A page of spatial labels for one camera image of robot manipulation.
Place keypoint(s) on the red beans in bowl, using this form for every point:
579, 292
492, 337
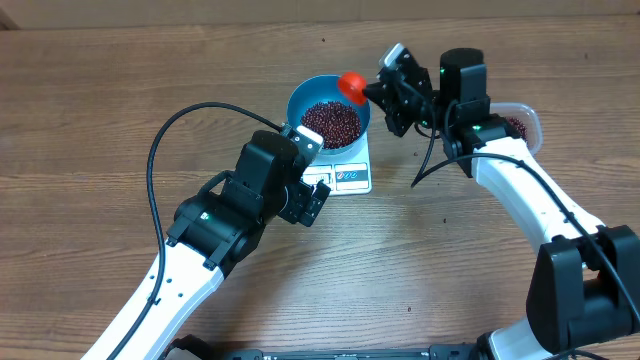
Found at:
337, 123

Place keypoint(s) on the blue bowl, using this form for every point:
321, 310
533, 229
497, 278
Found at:
322, 88

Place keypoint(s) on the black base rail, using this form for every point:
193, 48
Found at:
193, 348

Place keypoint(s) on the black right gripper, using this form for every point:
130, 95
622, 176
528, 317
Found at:
400, 93

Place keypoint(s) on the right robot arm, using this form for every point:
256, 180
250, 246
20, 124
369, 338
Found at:
585, 284

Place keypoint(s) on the clear plastic container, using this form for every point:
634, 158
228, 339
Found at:
528, 116

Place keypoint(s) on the white kitchen scale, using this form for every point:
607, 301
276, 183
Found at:
346, 173

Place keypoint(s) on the red measuring scoop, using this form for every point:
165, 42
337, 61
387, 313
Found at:
352, 85

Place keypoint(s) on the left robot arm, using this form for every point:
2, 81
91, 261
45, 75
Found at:
212, 232

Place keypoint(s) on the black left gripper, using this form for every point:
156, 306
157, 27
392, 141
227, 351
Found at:
306, 205

